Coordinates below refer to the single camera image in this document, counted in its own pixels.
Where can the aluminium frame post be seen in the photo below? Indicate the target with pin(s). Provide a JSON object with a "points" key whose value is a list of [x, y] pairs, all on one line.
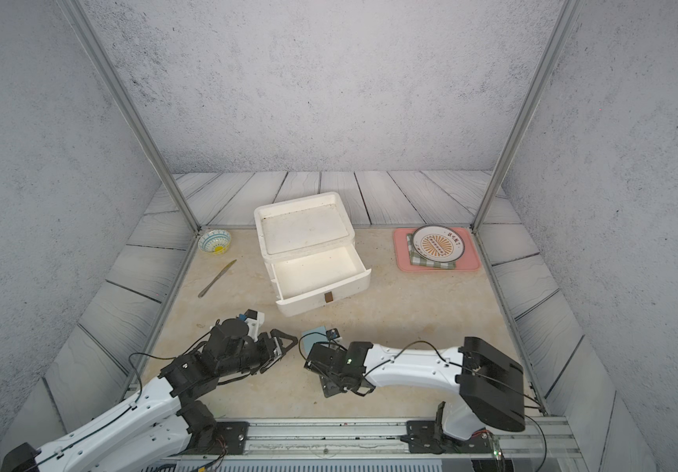
{"points": [[563, 26], [89, 40]]}

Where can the pink tray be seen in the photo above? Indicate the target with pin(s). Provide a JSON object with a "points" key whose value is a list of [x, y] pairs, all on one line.
{"points": [[470, 261]]}

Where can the right aluminium frame post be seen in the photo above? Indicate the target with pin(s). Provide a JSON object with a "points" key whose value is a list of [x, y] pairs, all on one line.
{"points": [[563, 26]]}

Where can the silver table knife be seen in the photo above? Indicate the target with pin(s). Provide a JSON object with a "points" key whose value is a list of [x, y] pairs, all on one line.
{"points": [[216, 278]]}

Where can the orange patterned plate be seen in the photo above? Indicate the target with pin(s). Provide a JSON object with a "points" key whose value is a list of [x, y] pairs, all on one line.
{"points": [[439, 243]]}

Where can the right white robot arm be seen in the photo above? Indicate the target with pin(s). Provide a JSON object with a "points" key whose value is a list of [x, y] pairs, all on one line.
{"points": [[490, 384]]}

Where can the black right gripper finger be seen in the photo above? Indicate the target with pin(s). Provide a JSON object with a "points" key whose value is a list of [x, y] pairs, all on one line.
{"points": [[362, 389], [332, 385]]}

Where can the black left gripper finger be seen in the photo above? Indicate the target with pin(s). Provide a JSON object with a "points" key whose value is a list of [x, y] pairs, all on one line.
{"points": [[268, 358], [282, 339]]}

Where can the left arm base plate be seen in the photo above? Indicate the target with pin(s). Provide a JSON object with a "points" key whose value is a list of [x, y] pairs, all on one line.
{"points": [[227, 437]]}

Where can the white three-drawer cabinet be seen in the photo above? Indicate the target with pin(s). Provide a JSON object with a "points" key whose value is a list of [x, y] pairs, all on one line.
{"points": [[302, 227]]}

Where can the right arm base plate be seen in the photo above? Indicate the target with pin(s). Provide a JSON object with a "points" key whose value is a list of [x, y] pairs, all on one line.
{"points": [[427, 437]]}

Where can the green checkered cloth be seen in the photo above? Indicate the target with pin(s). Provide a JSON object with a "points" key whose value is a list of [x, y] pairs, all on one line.
{"points": [[416, 259]]}

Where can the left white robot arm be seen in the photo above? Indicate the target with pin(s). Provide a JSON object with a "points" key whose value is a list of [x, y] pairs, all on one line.
{"points": [[165, 416]]}

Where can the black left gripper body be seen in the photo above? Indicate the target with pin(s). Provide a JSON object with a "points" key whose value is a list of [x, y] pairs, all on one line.
{"points": [[251, 357]]}

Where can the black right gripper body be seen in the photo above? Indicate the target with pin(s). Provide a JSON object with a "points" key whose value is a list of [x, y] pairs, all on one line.
{"points": [[338, 382]]}

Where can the yellow blue patterned bowl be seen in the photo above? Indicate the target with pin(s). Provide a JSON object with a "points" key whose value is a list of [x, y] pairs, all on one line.
{"points": [[216, 241]]}

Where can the white top drawer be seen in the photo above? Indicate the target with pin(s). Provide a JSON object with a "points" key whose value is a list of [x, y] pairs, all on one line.
{"points": [[315, 281]]}

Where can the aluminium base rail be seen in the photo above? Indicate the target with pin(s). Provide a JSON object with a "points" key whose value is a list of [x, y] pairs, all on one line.
{"points": [[373, 444]]}

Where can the left aluminium frame post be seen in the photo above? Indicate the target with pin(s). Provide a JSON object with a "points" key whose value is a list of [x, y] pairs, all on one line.
{"points": [[89, 40]]}

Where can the blue sticky note pad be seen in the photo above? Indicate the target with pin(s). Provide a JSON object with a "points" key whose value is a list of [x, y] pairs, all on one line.
{"points": [[309, 338]]}

